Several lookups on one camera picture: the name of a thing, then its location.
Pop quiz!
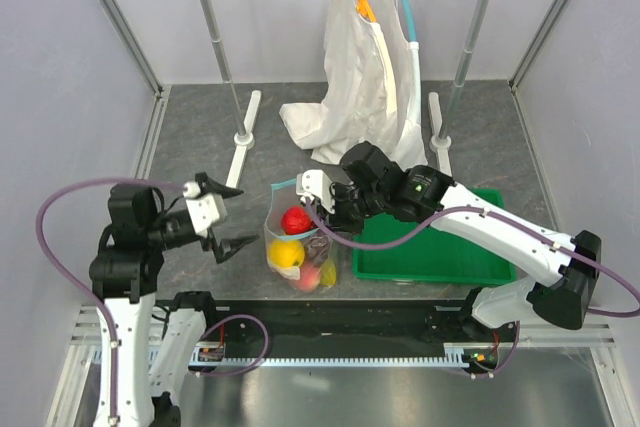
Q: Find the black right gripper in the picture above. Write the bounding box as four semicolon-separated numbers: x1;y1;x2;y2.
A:
316;183;385;236

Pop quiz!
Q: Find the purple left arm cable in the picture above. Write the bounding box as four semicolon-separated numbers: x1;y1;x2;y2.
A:
35;176;271;427

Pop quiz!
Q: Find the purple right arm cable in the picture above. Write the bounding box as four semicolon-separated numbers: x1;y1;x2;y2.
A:
304;199;640;381

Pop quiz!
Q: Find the purple grape bunch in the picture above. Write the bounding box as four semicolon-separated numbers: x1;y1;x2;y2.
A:
304;231;332;265

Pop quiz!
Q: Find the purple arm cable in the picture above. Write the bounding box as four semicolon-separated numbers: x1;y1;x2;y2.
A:
35;176;271;427
304;199;640;381

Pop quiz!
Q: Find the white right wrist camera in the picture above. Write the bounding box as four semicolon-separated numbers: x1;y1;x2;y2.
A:
295;169;335;214

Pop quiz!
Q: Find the green plastic tray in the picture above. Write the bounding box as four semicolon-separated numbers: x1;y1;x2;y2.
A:
351;188;517;287

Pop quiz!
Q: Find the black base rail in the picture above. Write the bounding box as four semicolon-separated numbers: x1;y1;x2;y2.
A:
188;300;518;373

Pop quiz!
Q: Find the red strawberry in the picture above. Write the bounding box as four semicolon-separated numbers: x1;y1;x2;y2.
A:
280;206;314;236

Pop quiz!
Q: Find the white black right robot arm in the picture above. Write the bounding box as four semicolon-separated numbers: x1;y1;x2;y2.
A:
299;141;602;341

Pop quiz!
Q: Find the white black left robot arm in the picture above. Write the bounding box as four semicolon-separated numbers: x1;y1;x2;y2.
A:
89;172;256;426

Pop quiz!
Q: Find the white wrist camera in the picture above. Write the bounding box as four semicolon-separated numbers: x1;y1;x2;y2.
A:
182;181;227;238
295;169;335;214

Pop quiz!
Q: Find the clear zip top bag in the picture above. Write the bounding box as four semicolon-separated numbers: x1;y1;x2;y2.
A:
263;179;337;292

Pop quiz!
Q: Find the peach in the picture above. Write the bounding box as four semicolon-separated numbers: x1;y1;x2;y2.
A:
292;263;321;292

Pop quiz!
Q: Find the white garment on teal hanger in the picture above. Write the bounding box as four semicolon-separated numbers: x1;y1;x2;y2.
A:
358;0;427;169

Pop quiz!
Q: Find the orange fruit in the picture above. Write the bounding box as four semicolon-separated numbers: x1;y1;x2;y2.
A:
267;239;306;269

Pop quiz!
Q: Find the teal hanger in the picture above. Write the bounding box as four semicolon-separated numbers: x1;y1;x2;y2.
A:
387;0;424;48

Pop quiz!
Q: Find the white garment on orange hanger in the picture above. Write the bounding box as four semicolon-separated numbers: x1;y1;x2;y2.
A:
279;0;397;165

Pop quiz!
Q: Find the light blue cable duct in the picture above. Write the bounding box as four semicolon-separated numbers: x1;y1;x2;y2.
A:
92;341;471;371

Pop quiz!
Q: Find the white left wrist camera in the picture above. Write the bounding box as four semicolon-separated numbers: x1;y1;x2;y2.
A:
182;181;227;238

